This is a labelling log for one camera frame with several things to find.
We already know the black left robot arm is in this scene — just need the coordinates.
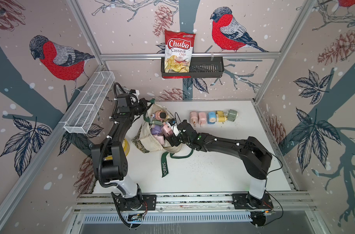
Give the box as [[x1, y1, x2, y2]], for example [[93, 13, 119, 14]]
[[91, 93, 148, 209]]

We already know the cream green-handled tote bag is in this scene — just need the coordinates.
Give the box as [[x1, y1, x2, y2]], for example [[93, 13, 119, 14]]
[[132, 100, 193, 177]]

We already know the pink square pencil sharpener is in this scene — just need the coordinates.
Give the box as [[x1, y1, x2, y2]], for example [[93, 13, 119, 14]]
[[161, 123, 173, 137]]

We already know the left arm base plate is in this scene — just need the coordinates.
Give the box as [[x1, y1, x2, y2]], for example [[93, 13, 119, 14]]
[[114, 195, 157, 212]]

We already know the green pencil sharpener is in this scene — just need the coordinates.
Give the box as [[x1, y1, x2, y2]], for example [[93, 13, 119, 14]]
[[227, 109, 238, 122]]

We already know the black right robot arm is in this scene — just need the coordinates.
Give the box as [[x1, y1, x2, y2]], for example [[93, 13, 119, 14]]
[[165, 120, 273, 209]]

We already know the white wire mesh shelf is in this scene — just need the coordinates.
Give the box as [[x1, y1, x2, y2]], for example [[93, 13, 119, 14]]
[[64, 71, 115, 134]]

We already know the black wire wall basket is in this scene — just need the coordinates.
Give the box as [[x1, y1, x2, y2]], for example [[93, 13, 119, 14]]
[[161, 57, 224, 79]]

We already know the yellow bowl with buns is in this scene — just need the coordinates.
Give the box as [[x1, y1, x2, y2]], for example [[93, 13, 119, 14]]
[[104, 139, 130, 160]]

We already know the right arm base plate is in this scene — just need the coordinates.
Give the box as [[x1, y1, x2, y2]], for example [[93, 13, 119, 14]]
[[232, 193, 274, 210]]

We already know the red Chuba cassava chips bag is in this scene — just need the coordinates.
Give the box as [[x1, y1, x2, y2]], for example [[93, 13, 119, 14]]
[[162, 30, 196, 79]]

